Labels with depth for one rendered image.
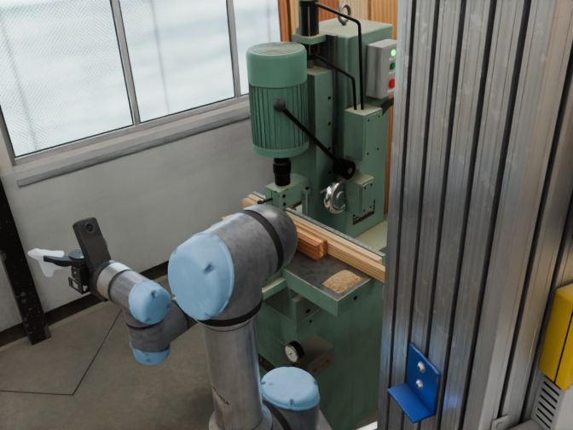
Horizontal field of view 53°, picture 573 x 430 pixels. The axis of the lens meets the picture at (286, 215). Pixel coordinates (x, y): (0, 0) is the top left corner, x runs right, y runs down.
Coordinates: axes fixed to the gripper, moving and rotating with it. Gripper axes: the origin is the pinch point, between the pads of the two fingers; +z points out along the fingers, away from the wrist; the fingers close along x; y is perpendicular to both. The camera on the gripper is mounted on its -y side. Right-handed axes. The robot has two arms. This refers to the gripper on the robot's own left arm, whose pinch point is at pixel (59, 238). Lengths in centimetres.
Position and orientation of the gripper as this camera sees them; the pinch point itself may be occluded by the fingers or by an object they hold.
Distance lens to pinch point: 139.0
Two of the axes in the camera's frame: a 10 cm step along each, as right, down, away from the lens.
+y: -0.5, 9.1, 4.0
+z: -7.6, -2.9, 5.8
